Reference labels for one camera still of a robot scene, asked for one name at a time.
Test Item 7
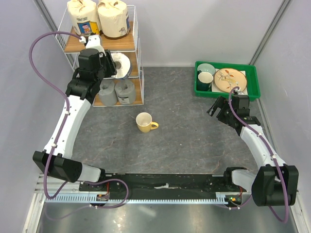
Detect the white blue paper roll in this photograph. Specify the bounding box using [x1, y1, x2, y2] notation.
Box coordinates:
[111, 52, 132, 79]

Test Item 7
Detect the grey paper roll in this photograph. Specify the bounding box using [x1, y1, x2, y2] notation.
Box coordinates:
[115, 79, 136, 105]
[98, 80, 118, 106]

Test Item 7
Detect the beige paper roll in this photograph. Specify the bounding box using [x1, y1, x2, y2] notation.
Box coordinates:
[97, 0, 130, 39]
[67, 0, 102, 37]

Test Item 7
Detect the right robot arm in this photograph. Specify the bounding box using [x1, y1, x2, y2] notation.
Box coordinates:
[207, 95, 299, 206]

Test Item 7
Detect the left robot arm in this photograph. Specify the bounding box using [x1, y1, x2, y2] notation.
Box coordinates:
[33, 49, 116, 191]

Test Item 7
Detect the white square plate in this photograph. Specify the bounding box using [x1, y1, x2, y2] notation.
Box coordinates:
[211, 68, 249, 95]

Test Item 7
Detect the dark green white cup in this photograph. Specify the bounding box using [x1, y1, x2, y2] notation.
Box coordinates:
[197, 72, 214, 91]

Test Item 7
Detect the orange floral plate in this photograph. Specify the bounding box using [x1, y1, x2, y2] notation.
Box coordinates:
[214, 67, 248, 93]

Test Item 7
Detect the light green bowl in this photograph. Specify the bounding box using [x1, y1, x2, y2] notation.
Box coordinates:
[197, 63, 216, 75]

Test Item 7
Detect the green plastic tray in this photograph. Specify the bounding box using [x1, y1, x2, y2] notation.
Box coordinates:
[193, 61, 260, 101]

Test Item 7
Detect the yellow ceramic mug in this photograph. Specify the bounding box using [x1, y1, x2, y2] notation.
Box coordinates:
[136, 112, 159, 133]

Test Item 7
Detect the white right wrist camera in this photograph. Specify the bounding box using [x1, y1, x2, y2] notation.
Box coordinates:
[233, 86, 245, 95]

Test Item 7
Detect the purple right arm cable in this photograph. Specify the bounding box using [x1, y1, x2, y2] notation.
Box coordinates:
[228, 87, 290, 223]

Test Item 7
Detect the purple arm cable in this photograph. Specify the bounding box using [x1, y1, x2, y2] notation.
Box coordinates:
[29, 32, 85, 200]
[228, 87, 290, 223]

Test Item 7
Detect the white wire three-tier shelf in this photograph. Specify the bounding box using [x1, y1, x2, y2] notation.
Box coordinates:
[55, 5, 144, 105]

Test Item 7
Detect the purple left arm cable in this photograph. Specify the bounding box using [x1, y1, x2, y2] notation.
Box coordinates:
[29, 32, 85, 200]

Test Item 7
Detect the grey slotted cable duct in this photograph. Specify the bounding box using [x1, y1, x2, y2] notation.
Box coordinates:
[45, 192, 230, 203]

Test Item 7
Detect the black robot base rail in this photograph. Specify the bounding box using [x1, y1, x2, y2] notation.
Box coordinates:
[79, 172, 253, 201]

